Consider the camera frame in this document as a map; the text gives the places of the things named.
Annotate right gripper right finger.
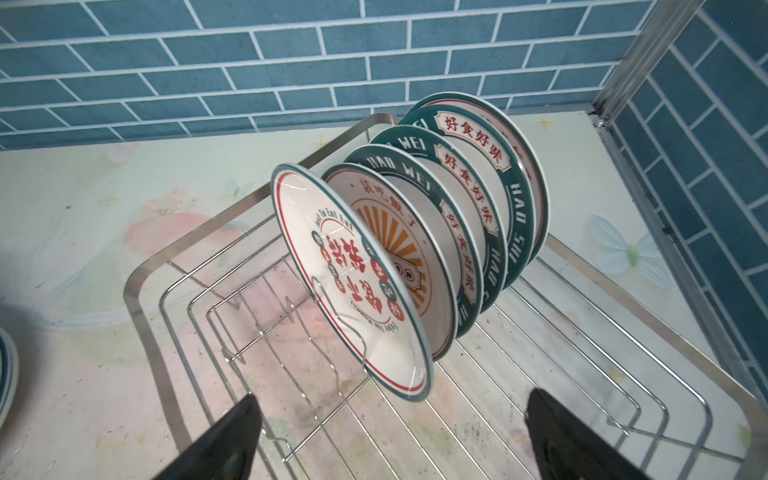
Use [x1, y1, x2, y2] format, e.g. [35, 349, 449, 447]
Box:
[526, 388, 648, 480]

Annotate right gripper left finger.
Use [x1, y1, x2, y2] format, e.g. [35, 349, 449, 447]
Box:
[155, 393, 262, 480]

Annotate metal wire dish rack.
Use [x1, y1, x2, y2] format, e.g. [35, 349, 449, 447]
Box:
[122, 112, 768, 480]

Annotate white plate red characters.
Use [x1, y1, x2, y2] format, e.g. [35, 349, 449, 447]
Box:
[271, 163, 434, 402]

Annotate white plate orange sunburst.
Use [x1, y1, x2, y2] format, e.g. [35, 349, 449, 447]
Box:
[323, 163, 458, 360]

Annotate small red rimmed white plate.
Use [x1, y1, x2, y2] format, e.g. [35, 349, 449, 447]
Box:
[408, 91, 551, 263]

